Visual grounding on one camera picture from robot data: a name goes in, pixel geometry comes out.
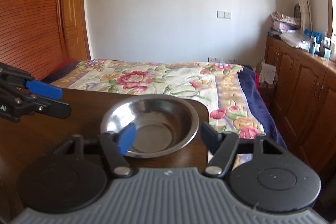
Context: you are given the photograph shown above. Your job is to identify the small steel bowl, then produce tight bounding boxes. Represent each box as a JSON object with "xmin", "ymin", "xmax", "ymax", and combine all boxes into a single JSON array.
[{"xmin": 100, "ymin": 94, "xmax": 199, "ymax": 159}]

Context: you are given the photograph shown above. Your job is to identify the red and navy bedding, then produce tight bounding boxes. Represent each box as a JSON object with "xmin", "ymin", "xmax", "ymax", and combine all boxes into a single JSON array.
[{"xmin": 41, "ymin": 59, "xmax": 79, "ymax": 84}]

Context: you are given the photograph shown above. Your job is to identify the wooden slatted wardrobe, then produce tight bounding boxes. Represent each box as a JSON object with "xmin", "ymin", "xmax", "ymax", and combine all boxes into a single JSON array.
[{"xmin": 1, "ymin": 0, "xmax": 91, "ymax": 79}]

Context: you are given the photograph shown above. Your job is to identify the white paper bag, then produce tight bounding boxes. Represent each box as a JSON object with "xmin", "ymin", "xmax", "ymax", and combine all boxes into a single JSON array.
[{"xmin": 256, "ymin": 63, "xmax": 278, "ymax": 88}]

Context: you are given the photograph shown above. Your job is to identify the wooden side cabinet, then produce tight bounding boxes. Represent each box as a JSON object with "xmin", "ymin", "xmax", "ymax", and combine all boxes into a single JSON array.
[{"xmin": 265, "ymin": 36, "xmax": 335, "ymax": 173}]

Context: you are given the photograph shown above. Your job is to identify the clear plastic bags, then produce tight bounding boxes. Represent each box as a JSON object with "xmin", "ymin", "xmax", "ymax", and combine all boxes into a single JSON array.
[{"xmin": 280, "ymin": 30, "xmax": 310, "ymax": 52}]

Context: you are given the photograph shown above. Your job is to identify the stack of papers and boxes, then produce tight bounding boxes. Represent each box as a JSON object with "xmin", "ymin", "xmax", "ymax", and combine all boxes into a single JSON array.
[{"xmin": 268, "ymin": 11, "xmax": 301, "ymax": 38}]

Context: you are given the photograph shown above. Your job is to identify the toiletry bottles group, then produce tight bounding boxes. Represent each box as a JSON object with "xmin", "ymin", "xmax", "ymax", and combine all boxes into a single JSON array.
[{"xmin": 303, "ymin": 29, "xmax": 335, "ymax": 60}]

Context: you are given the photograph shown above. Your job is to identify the wall power strip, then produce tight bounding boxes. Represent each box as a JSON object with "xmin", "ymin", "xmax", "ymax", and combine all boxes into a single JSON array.
[{"xmin": 207, "ymin": 57, "xmax": 240, "ymax": 64}]

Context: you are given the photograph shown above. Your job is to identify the white wall switch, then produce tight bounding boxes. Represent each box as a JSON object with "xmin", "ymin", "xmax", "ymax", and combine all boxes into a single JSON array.
[{"xmin": 217, "ymin": 11, "xmax": 231, "ymax": 19}]

